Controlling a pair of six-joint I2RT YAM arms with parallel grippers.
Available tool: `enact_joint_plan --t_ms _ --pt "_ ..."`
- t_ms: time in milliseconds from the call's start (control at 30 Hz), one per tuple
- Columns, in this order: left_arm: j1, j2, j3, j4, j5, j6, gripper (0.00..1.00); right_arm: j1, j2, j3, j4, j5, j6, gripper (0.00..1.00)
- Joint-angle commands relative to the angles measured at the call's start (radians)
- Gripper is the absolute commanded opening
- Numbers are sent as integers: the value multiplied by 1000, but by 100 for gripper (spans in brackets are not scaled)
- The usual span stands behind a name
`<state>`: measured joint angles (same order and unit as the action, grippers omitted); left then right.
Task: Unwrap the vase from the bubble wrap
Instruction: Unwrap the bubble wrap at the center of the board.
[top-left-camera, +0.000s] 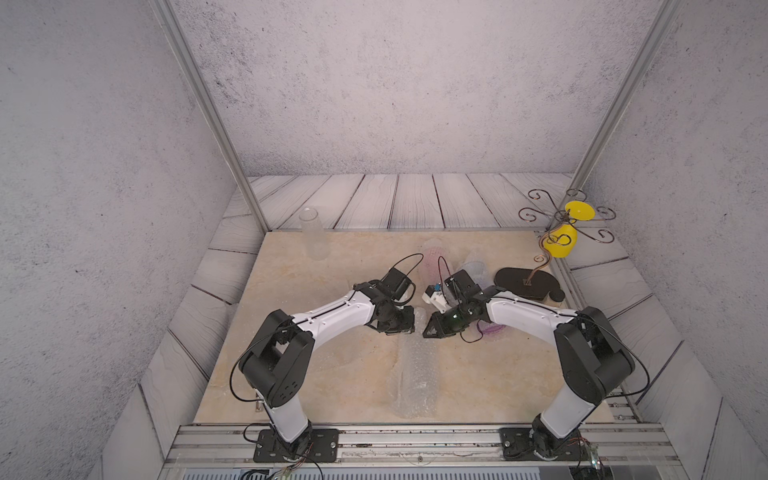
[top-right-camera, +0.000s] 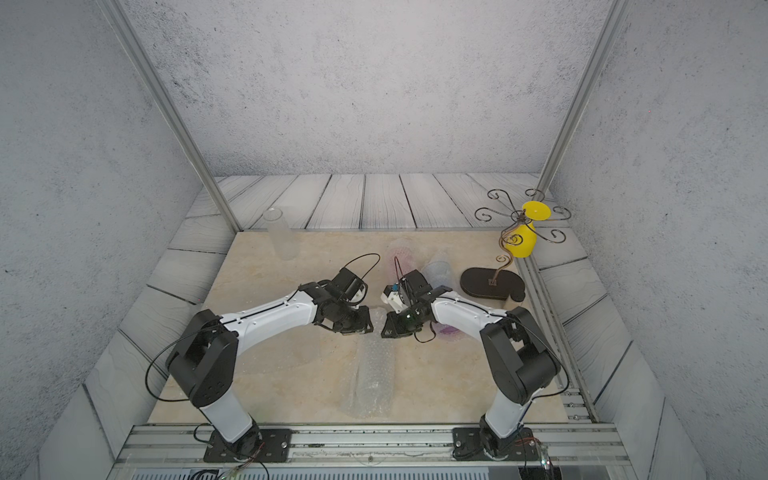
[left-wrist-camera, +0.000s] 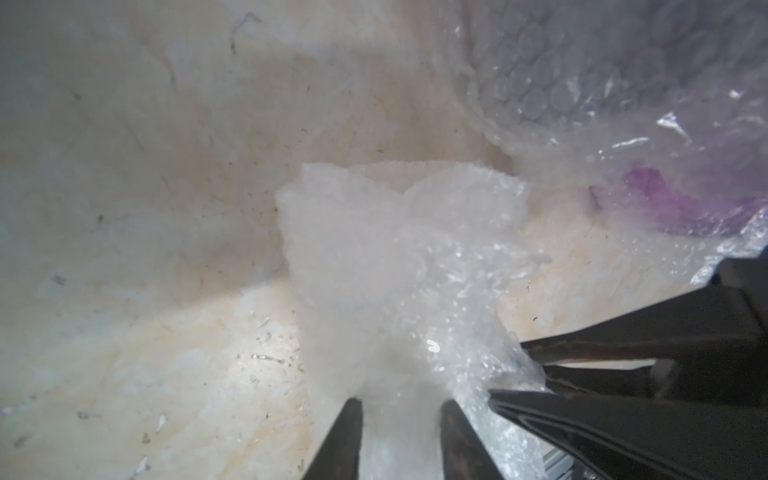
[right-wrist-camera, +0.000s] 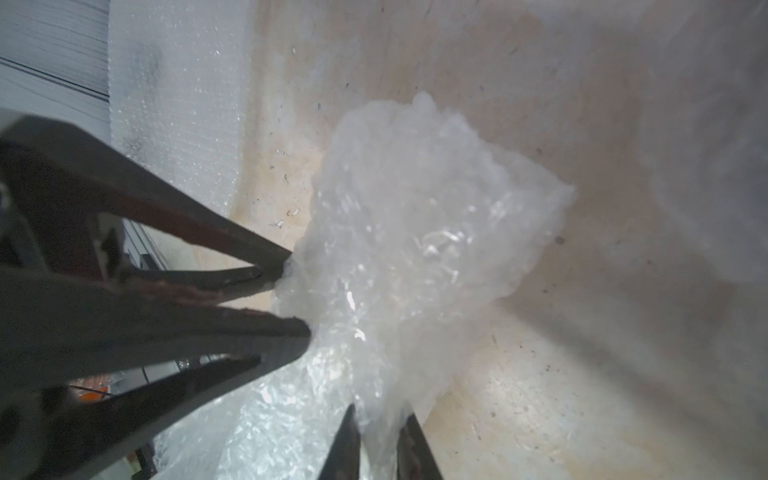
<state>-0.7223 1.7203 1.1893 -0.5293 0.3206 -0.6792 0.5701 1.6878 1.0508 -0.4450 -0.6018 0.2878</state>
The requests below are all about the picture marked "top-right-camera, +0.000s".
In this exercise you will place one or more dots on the yellow plastic wine glass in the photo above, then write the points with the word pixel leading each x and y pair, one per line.
pixel 521 239

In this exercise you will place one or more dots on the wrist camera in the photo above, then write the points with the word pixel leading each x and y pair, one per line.
pixel 395 297
pixel 348 286

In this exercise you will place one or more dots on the left aluminium corner post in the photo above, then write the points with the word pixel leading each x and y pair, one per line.
pixel 132 46

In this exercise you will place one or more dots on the aluminium corner post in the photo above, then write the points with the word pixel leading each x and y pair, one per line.
pixel 132 46
pixel 589 79

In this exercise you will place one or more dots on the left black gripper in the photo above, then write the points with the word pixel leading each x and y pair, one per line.
pixel 364 325

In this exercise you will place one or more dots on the black wire glass stand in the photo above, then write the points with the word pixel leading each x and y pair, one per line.
pixel 500 283

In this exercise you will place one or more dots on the clear glass vase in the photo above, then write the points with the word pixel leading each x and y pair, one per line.
pixel 281 235

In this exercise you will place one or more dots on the clear bubble vase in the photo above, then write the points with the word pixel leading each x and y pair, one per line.
pixel 370 385

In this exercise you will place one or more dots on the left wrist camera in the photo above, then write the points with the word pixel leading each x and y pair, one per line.
pixel 348 286

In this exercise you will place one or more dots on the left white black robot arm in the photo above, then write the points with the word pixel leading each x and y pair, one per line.
pixel 203 360

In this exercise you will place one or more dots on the purple bubble wrapped vase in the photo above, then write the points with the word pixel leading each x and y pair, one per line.
pixel 439 272

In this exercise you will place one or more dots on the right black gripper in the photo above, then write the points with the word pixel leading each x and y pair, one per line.
pixel 396 329

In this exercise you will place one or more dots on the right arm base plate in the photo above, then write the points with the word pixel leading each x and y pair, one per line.
pixel 481 443

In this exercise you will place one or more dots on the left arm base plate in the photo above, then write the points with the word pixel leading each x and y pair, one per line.
pixel 266 446

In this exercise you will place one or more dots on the pink bubble vase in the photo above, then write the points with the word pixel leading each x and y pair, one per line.
pixel 399 259

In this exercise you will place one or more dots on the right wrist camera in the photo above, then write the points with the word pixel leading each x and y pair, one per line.
pixel 395 297

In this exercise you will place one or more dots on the right aluminium corner post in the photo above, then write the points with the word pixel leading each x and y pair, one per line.
pixel 589 79

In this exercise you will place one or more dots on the aluminium rail frame front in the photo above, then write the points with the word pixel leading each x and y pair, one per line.
pixel 580 449

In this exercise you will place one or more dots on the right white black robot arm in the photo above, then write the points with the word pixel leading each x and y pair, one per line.
pixel 521 361

